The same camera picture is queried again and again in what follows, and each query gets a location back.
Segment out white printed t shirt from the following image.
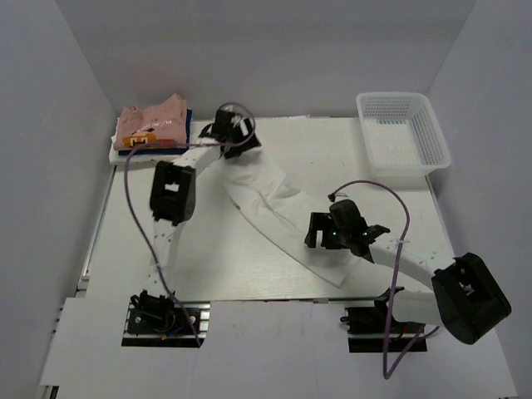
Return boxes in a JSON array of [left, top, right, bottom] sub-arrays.
[[212, 149, 360, 288]]

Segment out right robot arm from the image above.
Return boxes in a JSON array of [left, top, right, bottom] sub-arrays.
[[304, 199, 512, 345]]

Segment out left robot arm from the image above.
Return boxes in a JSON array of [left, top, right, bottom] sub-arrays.
[[145, 102, 261, 301]]

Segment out pink folded t shirt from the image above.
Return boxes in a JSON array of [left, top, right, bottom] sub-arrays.
[[113, 93, 188, 151]]

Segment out white plastic basket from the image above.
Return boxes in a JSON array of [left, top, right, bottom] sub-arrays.
[[356, 91, 451, 178]]

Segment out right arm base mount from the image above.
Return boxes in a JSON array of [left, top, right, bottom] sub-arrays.
[[339, 289, 421, 353]]

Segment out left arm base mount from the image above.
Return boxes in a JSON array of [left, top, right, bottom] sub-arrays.
[[121, 291, 210, 348]]

